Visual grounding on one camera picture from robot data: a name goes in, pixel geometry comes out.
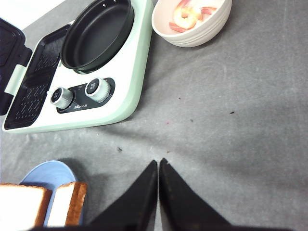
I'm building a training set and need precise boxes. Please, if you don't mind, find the silver control knob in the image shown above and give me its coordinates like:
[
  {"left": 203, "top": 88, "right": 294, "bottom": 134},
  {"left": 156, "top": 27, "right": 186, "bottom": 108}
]
[
  {"left": 85, "top": 78, "right": 111, "bottom": 103},
  {"left": 50, "top": 87, "right": 73, "bottom": 109}
]

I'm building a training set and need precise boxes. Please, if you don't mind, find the mint green breakfast maker base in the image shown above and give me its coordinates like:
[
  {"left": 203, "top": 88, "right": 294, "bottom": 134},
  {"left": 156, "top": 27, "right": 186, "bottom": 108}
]
[{"left": 2, "top": 0, "right": 153, "bottom": 133}]

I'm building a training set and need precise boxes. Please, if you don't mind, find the left silver control knob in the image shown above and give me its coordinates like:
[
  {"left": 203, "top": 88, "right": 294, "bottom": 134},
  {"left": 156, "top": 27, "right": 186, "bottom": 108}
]
[{"left": 50, "top": 87, "right": 73, "bottom": 109}]

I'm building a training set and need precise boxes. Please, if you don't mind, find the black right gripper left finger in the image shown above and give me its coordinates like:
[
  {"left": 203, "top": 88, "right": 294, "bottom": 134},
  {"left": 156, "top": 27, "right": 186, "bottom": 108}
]
[{"left": 90, "top": 160, "right": 158, "bottom": 231}]

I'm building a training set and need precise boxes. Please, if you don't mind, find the pink cooked shrimp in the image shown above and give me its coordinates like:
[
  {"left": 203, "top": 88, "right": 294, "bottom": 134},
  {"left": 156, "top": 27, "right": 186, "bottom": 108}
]
[
  {"left": 177, "top": 0, "right": 217, "bottom": 15},
  {"left": 169, "top": 6, "right": 203, "bottom": 33}
]

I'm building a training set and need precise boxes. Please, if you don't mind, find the black round frying pan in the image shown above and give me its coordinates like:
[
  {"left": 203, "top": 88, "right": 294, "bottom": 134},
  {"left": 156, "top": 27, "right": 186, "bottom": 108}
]
[{"left": 61, "top": 0, "right": 134, "bottom": 73}]

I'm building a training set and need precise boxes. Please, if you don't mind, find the beige ribbed ceramic bowl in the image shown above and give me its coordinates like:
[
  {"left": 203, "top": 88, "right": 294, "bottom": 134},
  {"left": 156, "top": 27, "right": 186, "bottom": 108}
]
[{"left": 152, "top": 0, "right": 232, "bottom": 47}]

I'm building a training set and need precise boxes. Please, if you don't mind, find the white bread slice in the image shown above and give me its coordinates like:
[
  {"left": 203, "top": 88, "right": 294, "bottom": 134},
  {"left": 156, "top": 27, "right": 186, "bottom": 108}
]
[
  {"left": 47, "top": 181, "right": 88, "bottom": 227},
  {"left": 0, "top": 184, "right": 52, "bottom": 231}
]

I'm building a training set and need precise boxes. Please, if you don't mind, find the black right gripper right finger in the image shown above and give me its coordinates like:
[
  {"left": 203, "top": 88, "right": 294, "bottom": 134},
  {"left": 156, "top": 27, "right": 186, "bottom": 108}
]
[{"left": 159, "top": 158, "right": 231, "bottom": 231}]

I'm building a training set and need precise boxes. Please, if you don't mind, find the breakfast maker hinged lid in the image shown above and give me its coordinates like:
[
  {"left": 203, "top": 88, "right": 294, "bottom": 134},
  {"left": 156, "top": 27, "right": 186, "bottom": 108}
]
[{"left": 0, "top": 19, "right": 32, "bottom": 116}]

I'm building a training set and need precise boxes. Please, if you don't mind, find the right silver control knob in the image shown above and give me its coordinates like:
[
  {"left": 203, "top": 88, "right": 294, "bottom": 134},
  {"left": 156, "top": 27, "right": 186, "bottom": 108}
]
[{"left": 85, "top": 78, "right": 111, "bottom": 103}]

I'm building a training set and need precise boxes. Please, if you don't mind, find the blue round plate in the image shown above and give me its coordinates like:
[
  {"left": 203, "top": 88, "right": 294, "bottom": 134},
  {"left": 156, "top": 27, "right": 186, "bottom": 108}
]
[{"left": 19, "top": 160, "right": 78, "bottom": 227}]

